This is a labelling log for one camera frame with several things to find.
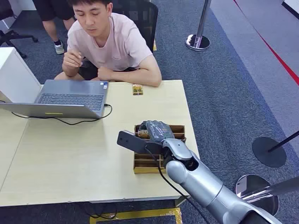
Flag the black mesh office chair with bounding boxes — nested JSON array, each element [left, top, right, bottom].
[[112, 0, 159, 54]]

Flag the yellow floor tape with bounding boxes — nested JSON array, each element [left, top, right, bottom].
[[89, 207, 183, 224]]

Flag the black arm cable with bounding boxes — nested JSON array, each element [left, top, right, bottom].
[[144, 147, 212, 224]]

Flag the person's right hand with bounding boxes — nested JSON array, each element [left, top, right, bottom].
[[62, 50, 83, 77]]

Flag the black laptop cable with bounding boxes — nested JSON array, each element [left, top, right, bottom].
[[11, 104, 113, 126]]

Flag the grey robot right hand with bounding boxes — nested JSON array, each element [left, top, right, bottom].
[[140, 120, 175, 144]]

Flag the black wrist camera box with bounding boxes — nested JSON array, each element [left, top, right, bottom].
[[117, 130, 164, 155]]

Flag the white cabinet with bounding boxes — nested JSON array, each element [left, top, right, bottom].
[[0, 47, 42, 104]]

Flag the yellow printed card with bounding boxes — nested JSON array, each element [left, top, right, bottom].
[[132, 84, 144, 96]]

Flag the grey laptop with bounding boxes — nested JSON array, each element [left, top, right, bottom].
[[0, 79, 109, 120]]

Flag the black floor cable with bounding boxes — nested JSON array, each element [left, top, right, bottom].
[[84, 202, 118, 220]]

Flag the chrome stanchion post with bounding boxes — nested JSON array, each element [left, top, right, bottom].
[[185, 0, 212, 52]]

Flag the person's left hand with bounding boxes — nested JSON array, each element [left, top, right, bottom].
[[97, 66, 113, 82]]

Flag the person's hand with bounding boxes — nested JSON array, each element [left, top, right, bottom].
[[97, 66, 113, 82], [62, 50, 83, 77]]

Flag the black wheeled office chair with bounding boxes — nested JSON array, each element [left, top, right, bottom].
[[0, 0, 39, 60]]

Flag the standing person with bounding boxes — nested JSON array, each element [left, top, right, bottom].
[[32, 0, 76, 56]]

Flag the wooden card holder box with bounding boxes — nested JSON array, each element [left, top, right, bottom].
[[133, 124, 186, 175]]

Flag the black stanchion with flat base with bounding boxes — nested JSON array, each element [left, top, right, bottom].
[[251, 130, 299, 168]]

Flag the chrome stanchion with round base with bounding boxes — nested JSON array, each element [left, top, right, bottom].
[[235, 174, 299, 217]]

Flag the seated person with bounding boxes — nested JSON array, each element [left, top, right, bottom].
[[54, 0, 162, 88]]

